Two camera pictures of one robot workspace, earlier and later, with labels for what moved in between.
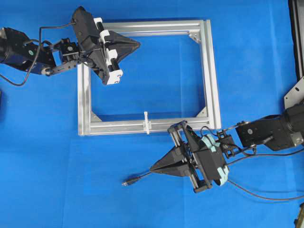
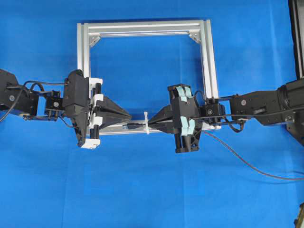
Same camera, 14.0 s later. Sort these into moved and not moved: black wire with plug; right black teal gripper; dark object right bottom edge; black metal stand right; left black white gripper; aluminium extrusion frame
Moved: left black white gripper; right black teal gripper; black wire with plug
Not moved: dark object right bottom edge; black metal stand right; aluminium extrusion frame
